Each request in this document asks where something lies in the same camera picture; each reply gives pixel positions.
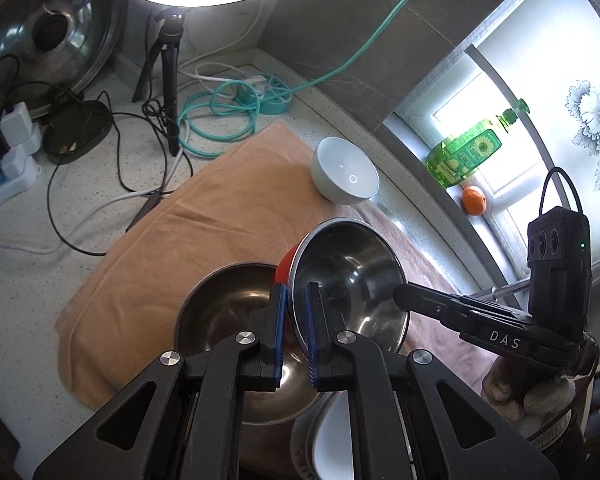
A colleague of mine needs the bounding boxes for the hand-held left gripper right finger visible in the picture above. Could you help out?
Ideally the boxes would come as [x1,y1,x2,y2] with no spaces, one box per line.
[306,282,561,480]

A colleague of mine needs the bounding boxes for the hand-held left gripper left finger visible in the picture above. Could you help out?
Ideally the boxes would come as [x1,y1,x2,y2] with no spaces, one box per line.
[32,282,287,480]

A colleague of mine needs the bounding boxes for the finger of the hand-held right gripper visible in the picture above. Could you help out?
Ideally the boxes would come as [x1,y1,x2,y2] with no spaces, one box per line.
[394,282,581,362]

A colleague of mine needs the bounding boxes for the plain steel bowl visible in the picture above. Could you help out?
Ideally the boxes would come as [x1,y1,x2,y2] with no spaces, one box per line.
[174,262,327,427]

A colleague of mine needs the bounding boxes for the red steel bowl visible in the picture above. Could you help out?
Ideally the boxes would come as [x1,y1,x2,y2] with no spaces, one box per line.
[275,217,410,356]

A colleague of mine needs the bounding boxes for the floral plate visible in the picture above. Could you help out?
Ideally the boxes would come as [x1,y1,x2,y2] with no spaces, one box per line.
[314,392,361,480]

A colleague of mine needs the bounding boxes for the person's right hand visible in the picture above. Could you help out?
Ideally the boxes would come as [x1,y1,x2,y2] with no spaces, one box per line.
[481,360,579,437]

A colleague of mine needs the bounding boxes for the chrome faucet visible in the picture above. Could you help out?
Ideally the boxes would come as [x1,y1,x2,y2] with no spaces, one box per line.
[472,280,531,297]

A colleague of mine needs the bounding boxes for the orange fruit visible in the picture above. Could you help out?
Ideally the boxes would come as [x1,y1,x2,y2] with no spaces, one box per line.
[461,186,488,217]

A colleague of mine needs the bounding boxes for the white patterned rim plate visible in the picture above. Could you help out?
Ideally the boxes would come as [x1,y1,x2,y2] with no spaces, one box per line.
[290,400,321,480]

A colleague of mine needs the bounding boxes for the orange towel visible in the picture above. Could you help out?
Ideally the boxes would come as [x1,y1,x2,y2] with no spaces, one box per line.
[55,120,416,411]

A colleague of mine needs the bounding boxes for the green dish soap bottle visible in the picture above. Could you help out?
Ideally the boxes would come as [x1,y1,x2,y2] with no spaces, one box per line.
[426,100,530,190]

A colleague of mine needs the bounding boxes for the frosted floral window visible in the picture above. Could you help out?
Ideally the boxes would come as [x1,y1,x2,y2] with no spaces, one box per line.
[395,0,600,281]

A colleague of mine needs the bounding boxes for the pale green bowl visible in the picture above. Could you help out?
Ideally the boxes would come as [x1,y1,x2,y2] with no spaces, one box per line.
[311,137,380,205]

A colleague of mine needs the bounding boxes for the teal power strip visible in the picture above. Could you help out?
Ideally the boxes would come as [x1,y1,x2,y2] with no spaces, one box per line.
[235,72,294,115]

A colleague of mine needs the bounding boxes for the dark green dish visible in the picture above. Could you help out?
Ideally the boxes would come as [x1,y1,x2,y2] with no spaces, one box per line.
[42,90,114,165]

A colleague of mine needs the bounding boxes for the black tripod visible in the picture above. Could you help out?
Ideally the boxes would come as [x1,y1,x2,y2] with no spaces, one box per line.
[132,7,188,157]

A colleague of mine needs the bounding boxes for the white power strip with adapters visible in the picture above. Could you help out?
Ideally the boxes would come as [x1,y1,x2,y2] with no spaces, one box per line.
[0,102,44,212]

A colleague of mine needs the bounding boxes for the large metal lid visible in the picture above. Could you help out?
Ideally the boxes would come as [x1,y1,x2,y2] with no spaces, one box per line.
[0,0,129,117]

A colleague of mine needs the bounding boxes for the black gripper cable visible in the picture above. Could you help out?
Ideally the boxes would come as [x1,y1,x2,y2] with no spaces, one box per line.
[540,167,587,217]

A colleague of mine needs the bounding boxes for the white cable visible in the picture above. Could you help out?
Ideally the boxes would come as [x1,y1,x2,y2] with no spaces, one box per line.
[0,0,266,256]

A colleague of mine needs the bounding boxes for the thin black cable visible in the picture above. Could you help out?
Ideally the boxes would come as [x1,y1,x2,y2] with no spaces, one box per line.
[0,55,181,286]

